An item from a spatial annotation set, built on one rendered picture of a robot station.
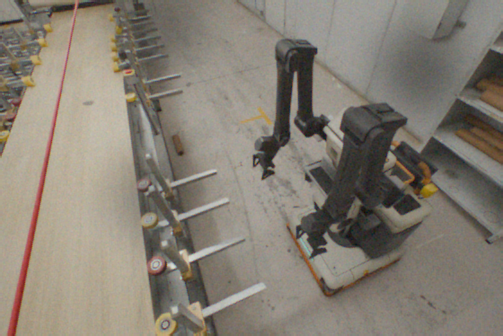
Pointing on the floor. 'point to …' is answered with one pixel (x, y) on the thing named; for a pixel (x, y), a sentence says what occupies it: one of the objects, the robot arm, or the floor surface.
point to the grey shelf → (464, 154)
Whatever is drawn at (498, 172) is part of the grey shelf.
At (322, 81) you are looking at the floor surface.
